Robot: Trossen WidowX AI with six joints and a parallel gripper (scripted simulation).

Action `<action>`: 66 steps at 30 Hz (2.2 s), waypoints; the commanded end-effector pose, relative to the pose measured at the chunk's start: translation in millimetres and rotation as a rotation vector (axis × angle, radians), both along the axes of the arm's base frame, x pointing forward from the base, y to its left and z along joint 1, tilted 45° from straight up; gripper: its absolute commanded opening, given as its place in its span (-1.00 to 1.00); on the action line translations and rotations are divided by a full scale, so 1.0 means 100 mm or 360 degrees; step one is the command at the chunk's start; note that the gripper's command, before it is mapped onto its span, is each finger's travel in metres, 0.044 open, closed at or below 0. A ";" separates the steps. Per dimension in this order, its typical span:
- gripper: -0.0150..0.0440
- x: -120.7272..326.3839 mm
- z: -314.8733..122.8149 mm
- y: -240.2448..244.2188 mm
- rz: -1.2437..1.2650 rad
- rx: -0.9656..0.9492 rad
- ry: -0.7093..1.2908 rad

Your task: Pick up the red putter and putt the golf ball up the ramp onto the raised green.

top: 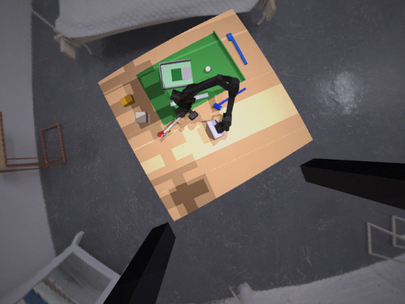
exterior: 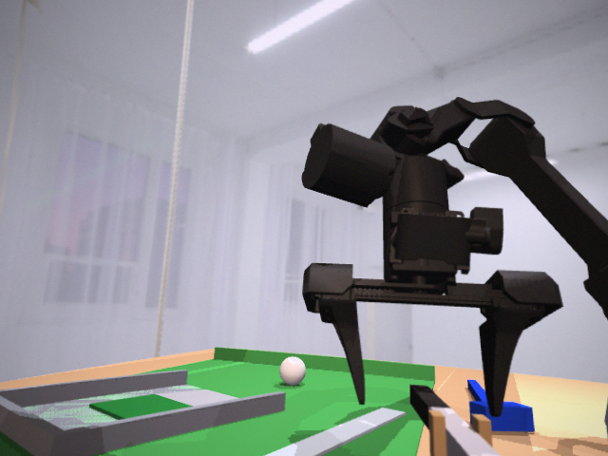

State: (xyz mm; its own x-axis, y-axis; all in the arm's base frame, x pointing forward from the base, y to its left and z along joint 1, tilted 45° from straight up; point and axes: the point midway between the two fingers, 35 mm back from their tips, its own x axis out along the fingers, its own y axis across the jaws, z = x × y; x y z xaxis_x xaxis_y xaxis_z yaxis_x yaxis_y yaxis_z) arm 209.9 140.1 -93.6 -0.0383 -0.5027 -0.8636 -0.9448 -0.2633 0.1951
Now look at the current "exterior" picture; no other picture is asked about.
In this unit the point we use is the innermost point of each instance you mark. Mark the white golf ball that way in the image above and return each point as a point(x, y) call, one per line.
point(292, 370)

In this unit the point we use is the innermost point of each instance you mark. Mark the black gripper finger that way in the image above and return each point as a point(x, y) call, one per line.
point(499, 336)
point(342, 313)

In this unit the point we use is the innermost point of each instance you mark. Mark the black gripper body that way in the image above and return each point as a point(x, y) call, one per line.
point(429, 282)

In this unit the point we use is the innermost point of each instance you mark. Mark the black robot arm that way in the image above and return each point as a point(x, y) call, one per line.
point(394, 164)

